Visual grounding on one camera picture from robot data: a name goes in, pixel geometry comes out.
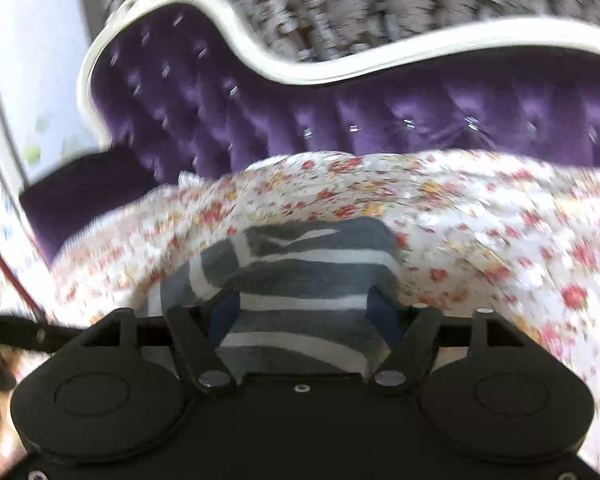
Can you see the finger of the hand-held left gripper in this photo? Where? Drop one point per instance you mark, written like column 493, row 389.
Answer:
column 25, row 332

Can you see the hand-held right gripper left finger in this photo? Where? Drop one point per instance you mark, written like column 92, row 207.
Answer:
column 225, row 316

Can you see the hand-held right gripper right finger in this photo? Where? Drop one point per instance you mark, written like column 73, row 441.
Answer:
column 381, row 310

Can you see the grey white striped shirt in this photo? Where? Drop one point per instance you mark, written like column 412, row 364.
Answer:
column 300, row 280

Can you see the red pole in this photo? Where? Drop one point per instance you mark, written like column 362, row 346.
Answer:
column 10, row 270

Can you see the floral blanket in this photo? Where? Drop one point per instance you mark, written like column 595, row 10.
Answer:
column 480, row 240

